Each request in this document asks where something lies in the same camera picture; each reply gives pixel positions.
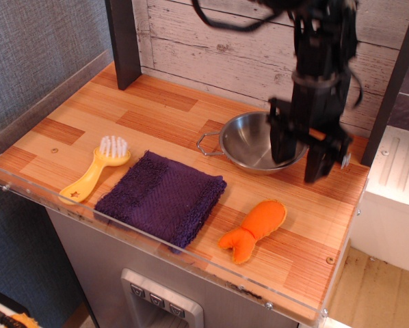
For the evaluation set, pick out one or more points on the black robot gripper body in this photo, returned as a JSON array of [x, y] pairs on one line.
[[314, 113]]

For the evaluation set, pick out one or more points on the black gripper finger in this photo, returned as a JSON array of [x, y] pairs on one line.
[[284, 145], [321, 157]]

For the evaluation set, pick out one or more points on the stainless steel pot with handles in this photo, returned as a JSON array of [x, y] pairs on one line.
[[245, 141]]

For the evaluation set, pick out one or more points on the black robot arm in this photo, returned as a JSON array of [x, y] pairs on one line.
[[324, 42]]

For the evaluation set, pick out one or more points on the orange plush gold fish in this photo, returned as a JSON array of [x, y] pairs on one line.
[[265, 218]]

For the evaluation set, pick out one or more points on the white toy sink counter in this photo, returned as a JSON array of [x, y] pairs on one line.
[[381, 225]]

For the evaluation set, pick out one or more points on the purple folded towel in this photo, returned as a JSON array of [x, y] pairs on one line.
[[164, 198]]

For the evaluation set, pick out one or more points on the yellow brush with white bristles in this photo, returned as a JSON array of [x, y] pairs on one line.
[[112, 152]]

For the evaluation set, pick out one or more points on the grey water dispenser panel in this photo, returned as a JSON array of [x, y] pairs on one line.
[[154, 305]]

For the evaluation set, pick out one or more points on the silver toy fridge cabinet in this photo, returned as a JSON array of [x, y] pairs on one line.
[[99, 258]]

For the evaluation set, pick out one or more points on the clear acrylic front guard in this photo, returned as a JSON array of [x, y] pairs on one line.
[[272, 297]]

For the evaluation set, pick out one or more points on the orange plush toy at corner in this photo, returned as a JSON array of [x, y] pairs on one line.
[[23, 320]]

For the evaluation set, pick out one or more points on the dark right vertical post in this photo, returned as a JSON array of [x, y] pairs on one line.
[[398, 75]]

